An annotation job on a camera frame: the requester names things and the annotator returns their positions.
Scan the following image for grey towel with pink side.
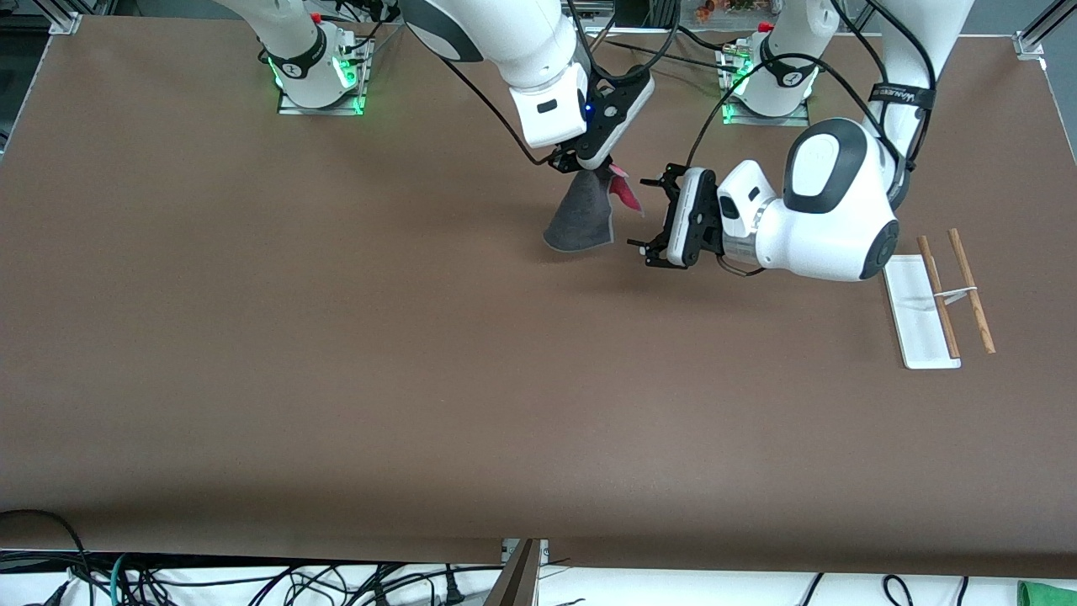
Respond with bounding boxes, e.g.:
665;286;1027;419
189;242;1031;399
543;164;645;254

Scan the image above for orange background items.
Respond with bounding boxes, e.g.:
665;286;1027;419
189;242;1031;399
694;0;779;22

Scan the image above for green object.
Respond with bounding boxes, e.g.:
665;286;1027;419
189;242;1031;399
1016;579;1077;606

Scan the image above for long black table cable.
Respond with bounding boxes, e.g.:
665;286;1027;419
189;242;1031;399
627;38;741;75

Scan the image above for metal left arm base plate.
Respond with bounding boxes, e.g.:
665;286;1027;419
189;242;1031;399
721;46;810;127

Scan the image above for short black table cable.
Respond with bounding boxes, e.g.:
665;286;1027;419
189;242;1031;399
671;24;743;53

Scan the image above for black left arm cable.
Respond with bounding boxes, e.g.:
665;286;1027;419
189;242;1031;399
686;0;936;169

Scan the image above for white rack base plate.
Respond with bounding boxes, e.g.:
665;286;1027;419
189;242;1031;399
881;254;962;369

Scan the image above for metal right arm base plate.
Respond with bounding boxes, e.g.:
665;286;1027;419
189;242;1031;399
278;38;368;116

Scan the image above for wooden post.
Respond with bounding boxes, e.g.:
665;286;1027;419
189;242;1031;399
484;539;541;606

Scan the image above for tangled black floor cables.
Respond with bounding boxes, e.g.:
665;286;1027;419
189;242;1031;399
126;562;506;606

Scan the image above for black arched floor cable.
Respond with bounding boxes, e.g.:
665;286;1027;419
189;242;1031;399
0;508;90;606

